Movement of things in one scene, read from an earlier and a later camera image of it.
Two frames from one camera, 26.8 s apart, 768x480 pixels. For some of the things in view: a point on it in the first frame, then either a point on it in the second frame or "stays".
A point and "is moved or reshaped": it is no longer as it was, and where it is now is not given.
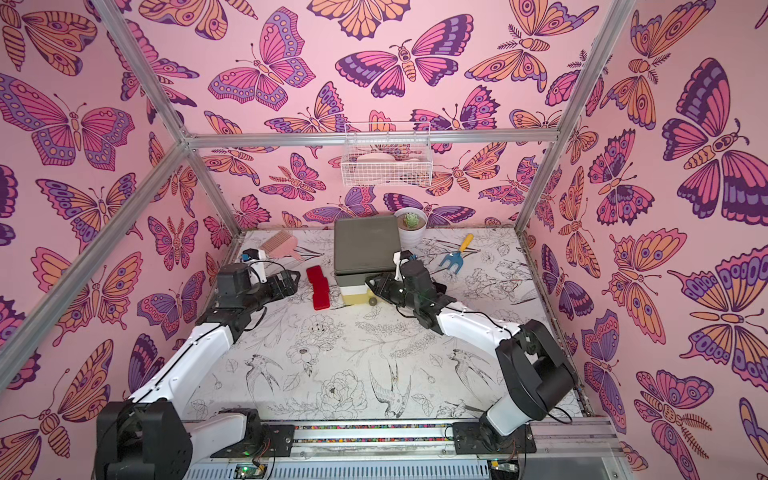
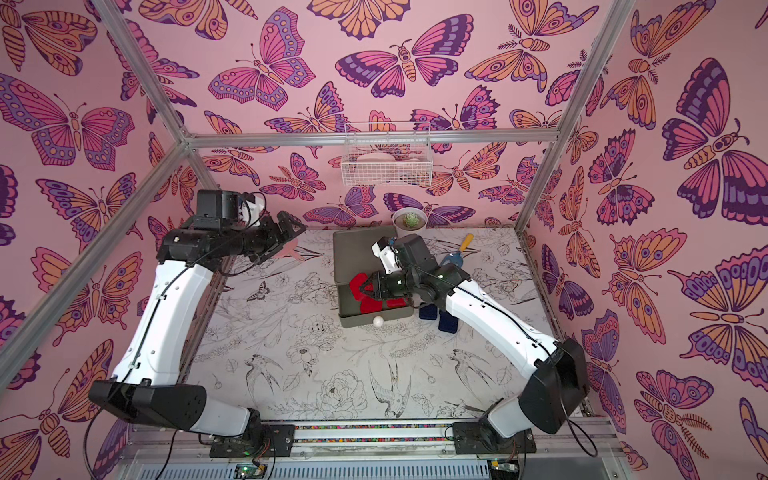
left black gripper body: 271,290 → 266,241
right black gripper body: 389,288 stays
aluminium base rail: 566,449 stays
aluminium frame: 194,142 stays
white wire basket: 393,154 stays
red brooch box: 314,273 is moved or reshaped
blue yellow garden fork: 456,257 stays
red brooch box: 321,298 → 355,284
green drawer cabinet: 364,247 is moved or reshaped
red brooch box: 319,285 → 369,305
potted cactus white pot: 411,222 stays
